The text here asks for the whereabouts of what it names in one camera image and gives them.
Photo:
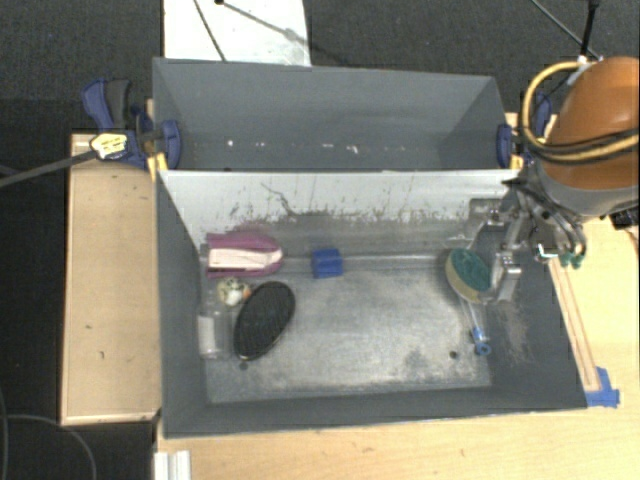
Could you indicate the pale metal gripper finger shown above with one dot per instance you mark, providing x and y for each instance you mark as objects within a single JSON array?
[
  {"x": 487, "y": 215},
  {"x": 506, "y": 278}
]

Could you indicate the green and yellow round sponge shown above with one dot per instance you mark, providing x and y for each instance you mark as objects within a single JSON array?
[{"x": 470, "y": 270}]

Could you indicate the clear tube with blue end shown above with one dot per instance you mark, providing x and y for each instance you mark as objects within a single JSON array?
[{"x": 481, "y": 347}]

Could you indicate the grey metal bin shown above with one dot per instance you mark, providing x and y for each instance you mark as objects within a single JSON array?
[{"x": 350, "y": 328}]

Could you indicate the blue block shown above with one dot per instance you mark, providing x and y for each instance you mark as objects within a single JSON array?
[{"x": 326, "y": 263}]

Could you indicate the purple stapler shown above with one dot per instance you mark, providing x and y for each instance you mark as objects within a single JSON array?
[{"x": 240, "y": 258}]

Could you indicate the small speckled toy ball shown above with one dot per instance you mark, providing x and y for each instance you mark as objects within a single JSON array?
[{"x": 232, "y": 290}]

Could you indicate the clear glass bottle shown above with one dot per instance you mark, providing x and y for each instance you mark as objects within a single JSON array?
[{"x": 212, "y": 330}]

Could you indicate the pale wood board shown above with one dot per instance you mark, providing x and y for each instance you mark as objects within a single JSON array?
[{"x": 110, "y": 293}]

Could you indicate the black cylinder on white bracket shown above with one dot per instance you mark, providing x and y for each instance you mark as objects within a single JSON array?
[{"x": 626, "y": 217}]

